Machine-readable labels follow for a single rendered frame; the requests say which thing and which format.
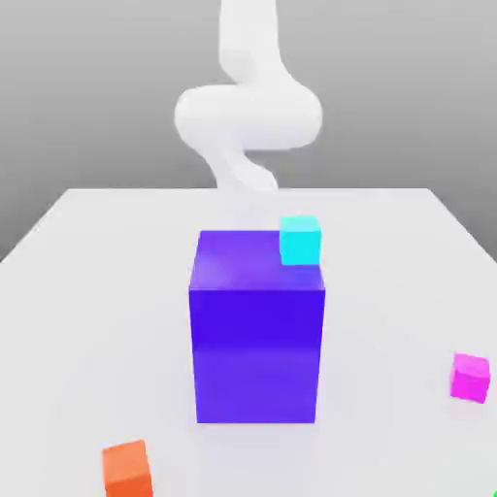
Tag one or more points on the large purple box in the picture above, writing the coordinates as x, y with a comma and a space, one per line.
254, 349

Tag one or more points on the small magenta cube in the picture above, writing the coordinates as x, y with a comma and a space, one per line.
470, 378

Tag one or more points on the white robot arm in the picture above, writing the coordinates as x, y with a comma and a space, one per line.
248, 116

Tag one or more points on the small orange cube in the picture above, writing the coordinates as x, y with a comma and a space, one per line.
126, 470

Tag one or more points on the small cyan cube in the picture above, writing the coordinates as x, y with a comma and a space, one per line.
299, 242

